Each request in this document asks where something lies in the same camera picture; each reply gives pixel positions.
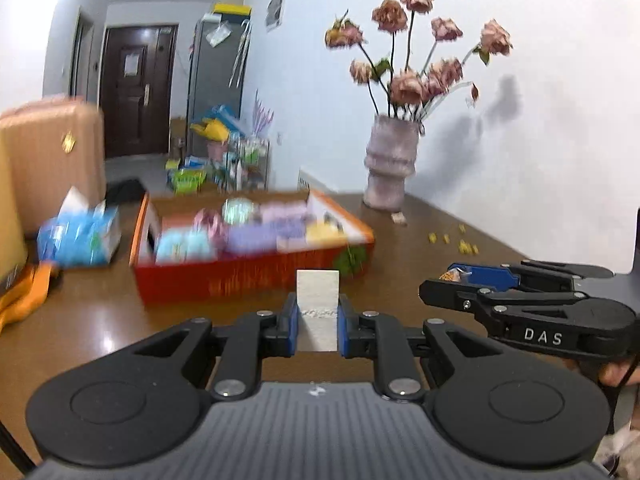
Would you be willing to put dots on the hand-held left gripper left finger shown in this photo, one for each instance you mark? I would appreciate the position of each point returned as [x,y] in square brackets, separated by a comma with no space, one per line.
[291,325]

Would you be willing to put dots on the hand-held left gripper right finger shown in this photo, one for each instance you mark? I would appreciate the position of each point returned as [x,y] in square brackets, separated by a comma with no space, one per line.
[344,327]

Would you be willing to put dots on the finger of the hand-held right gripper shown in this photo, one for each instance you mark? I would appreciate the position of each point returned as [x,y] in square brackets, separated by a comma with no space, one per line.
[500,315]
[487,275]

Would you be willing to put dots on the small orange white scrap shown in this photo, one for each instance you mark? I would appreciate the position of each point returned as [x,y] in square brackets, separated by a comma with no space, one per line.
[452,276]

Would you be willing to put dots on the white sponge block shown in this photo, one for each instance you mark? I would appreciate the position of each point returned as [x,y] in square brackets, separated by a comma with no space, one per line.
[317,290]

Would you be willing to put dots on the red cardboard box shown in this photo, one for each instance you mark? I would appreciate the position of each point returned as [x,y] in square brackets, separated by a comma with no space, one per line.
[225,275]

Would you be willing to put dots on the purple fuzzy socks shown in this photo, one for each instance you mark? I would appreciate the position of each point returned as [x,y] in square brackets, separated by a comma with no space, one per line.
[250,240]

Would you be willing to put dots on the yellow plush toy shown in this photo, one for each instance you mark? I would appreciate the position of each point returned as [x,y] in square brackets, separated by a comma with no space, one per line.
[322,232]

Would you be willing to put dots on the white ball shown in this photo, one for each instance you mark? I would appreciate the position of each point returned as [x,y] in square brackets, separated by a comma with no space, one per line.
[240,211]

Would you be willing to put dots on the blue plush toy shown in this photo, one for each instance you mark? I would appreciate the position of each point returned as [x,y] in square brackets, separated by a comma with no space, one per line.
[185,245]

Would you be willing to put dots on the person's right hand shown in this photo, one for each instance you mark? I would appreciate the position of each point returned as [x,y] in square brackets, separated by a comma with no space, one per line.
[620,372]

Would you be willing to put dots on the scattered yellow dried buds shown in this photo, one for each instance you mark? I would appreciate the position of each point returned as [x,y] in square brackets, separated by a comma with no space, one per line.
[467,246]

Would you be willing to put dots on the fallen dried petal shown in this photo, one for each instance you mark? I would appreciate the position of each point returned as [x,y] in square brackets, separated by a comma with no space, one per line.
[398,218]

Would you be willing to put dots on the pink ceramic vase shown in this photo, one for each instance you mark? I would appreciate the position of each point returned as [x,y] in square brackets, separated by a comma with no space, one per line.
[390,170]

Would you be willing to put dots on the white radiator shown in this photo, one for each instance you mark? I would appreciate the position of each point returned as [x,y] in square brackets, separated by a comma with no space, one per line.
[305,180]

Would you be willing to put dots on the metal trolley rack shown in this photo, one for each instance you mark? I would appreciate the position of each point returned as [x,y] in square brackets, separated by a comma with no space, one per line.
[250,160]

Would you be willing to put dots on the green packets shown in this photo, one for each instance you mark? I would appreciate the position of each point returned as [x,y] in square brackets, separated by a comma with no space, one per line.
[187,180]

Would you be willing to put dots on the pink bucket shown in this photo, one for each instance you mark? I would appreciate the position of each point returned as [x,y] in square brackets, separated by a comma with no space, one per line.
[216,150]

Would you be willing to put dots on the bunch of dried pink roses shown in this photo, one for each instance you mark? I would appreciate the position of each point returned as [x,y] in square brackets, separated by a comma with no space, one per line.
[405,85]

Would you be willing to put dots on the blue and yellow plastic toy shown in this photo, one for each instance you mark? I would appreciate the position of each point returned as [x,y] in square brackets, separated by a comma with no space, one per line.
[217,130]

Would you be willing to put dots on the dark door mat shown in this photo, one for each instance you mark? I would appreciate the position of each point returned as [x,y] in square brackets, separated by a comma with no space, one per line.
[125,191]

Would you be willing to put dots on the brown carton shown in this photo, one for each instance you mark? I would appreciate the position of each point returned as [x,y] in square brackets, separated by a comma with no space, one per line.
[177,135]

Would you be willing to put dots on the blue tissue pack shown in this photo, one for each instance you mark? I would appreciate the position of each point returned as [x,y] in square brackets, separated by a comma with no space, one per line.
[75,240]

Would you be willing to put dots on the grey refrigerator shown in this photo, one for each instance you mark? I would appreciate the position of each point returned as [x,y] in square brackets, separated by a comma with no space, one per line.
[220,85]

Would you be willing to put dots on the dark entrance door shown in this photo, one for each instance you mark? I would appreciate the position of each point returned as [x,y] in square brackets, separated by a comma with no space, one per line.
[135,120]

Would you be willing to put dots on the white folded umbrella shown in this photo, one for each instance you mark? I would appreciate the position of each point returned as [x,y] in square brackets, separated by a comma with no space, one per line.
[240,55]

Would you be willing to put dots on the pink suitcase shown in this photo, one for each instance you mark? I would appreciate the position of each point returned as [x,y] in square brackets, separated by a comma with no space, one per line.
[50,170]

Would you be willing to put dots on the clear plastic bag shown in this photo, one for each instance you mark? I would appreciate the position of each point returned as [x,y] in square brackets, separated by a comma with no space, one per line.
[219,35]

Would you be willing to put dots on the yellow thermos jug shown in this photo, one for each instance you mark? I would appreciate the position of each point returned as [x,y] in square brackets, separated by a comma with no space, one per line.
[10,220]

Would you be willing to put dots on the white door notice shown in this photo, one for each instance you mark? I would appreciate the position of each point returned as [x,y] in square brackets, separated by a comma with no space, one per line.
[131,65]

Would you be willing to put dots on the yellow box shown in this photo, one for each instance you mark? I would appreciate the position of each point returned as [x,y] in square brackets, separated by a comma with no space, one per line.
[232,8]

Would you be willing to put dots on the grey interior door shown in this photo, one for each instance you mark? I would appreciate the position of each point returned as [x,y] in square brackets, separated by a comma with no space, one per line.
[82,60]

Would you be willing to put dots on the purple wall decal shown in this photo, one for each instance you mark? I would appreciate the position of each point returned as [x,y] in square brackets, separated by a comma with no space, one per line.
[263,115]

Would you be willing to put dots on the wall picture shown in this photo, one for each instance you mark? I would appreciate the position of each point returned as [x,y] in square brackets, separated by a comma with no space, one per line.
[275,10]

